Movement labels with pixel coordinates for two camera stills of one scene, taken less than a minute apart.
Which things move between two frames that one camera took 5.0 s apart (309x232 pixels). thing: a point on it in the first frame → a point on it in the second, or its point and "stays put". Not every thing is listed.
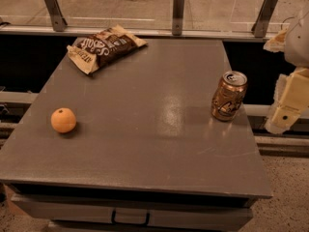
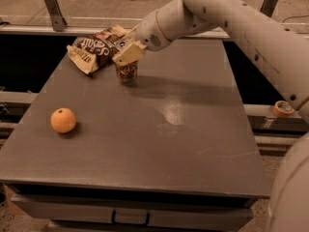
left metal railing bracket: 59,21 stays put
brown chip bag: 94,50 stays put
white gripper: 298,43 → 147,33
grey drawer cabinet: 157,139 stays put
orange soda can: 228,95 → 126,73
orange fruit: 63,120 stays put
